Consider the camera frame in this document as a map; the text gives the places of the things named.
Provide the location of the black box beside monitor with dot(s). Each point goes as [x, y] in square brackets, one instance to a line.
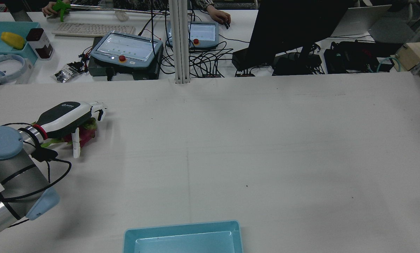
[241, 58]

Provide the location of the black equipment bag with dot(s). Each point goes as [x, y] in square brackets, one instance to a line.
[350, 56]

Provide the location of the silver metal rod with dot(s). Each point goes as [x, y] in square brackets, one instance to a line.
[101, 7]

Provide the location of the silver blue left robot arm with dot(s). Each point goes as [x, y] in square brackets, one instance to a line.
[6, 165]

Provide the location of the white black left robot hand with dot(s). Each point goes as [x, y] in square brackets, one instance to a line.
[62, 116]

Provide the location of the light blue plastic bin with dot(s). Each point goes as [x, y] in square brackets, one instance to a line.
[182, 242]

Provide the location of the white carton box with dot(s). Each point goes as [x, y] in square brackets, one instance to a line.
[27, 72]

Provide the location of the white keyboard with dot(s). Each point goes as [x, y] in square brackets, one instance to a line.
[90, 30]

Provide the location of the dark red jar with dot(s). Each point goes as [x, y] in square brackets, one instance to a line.
[39, 44]

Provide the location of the dark grey controller box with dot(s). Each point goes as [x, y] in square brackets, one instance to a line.
[132, 72]

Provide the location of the black monitor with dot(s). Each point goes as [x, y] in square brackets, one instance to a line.
[287, 28]

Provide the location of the small grey teach pendant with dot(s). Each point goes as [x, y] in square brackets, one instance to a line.
[203, 33]

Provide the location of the large grey teach pendant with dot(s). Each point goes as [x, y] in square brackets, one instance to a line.
[125, 47]

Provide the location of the aluminium profile post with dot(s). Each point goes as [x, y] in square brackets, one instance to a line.
[180, 42]

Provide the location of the green plastic clamp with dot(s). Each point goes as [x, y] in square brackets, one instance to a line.
[60, 7]

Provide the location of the person's right hand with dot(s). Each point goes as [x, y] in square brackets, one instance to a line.
[218, 14]

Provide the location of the clear bag of black parts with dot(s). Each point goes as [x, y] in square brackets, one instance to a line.
[67, 72]

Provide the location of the person's patterned sleeve forearm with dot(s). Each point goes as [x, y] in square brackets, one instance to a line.
[203, 3]

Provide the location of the wooden block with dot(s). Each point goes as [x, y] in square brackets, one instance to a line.
[410, 56]

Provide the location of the pink dragon fruit toy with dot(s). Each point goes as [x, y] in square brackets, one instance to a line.
[87, 135]

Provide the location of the person's left hand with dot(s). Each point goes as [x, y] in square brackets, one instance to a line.
[48, 10]

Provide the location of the yellow toy fruit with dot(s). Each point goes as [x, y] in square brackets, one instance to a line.
[12, 39]

